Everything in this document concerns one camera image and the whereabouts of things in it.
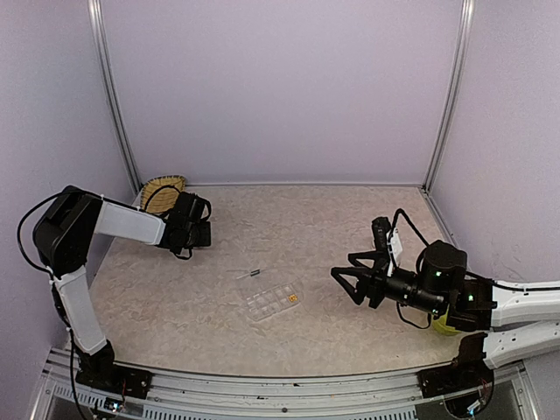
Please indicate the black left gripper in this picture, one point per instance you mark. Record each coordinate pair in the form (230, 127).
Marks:
(206, 236)

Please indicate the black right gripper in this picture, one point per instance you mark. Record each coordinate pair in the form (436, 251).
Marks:
(378, 273)

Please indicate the clear plastic pill organizer box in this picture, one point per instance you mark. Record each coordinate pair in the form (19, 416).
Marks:
(264, 291)

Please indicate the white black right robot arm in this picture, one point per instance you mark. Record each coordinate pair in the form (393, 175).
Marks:
(502, 322)

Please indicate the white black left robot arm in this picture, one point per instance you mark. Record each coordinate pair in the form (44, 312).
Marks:
(64, 233)

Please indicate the woven bamboo tray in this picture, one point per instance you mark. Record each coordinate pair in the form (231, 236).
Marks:
(160, 194)

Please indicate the green plastic bowl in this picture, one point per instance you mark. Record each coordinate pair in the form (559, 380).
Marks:
(441, 327)

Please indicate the aluminium front frame rail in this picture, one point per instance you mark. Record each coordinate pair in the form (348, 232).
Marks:
(173, 394)

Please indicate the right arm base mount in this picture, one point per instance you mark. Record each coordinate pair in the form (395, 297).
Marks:
(467, 370)

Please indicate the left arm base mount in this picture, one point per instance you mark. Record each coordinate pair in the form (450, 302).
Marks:
(99, 371)

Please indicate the aluminium left corner post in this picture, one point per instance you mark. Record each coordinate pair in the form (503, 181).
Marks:
(102, 47)

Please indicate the aluminium corner post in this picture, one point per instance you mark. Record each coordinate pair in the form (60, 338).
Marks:
(102, 47)
(452, 95)

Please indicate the aluminium right corner post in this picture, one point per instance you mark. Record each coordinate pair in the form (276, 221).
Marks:
(452, 95)

